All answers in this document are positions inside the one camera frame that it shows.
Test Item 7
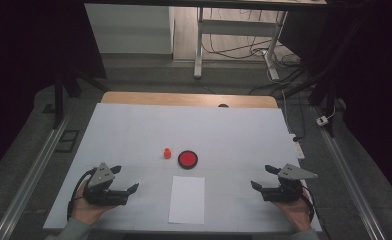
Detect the white frame desk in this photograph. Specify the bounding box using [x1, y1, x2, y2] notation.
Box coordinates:
[83, 0, 328, 81]

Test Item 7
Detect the white cabinet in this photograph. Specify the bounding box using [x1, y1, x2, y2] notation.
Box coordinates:
[84, 3, 175, 55]

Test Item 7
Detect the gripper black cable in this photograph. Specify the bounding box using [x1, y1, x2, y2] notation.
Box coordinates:
[300, 186, 317, 224]
[66, 167, 98, 222]

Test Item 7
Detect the person's left hand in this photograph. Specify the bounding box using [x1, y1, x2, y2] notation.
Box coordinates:
[71, 179, 117, 226]

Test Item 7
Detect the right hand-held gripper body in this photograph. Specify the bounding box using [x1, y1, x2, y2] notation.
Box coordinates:
[262, 163, 319, 203]

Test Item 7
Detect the person's right hand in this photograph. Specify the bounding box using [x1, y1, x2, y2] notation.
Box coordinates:
[272, 186, 313, 233]

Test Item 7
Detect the aluminium rail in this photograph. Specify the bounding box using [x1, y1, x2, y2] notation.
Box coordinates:
[312, 106, 387, 240]
[0, 114, 70, 240]

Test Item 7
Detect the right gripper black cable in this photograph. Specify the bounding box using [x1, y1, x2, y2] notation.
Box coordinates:
[300, 186, 317, 224]

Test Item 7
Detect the round red ink pad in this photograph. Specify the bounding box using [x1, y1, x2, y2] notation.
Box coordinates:
[177, 150, 199, 170]

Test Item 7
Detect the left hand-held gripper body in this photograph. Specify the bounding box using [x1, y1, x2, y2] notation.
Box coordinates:
[82, 162, 130, 207]

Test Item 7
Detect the black curtain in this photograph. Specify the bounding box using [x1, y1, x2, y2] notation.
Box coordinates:
[0, 0, 107, 181]
[278, 0, 392, 208]

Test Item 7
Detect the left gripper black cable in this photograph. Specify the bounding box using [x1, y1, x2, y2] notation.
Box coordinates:
[66, 167, 98, 222]

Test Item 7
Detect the black floor socket plate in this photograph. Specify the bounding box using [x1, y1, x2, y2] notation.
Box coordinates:
[55, 129, 81, 154]

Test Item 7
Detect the black floor cable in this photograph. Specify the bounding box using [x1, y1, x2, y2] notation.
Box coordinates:
[248, 66, 318, 96]
[202, 8, 285, 61]

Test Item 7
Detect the small white paper sheet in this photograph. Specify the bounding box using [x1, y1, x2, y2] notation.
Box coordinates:
[168, 175, 206, 225]

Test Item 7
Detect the black stand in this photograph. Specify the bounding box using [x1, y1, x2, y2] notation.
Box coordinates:
[52, 66, 112, 129]
[283, 66, 338, 138]

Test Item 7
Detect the white power strip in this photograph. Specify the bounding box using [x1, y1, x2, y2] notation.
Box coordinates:
[288, 133, 306, 160]

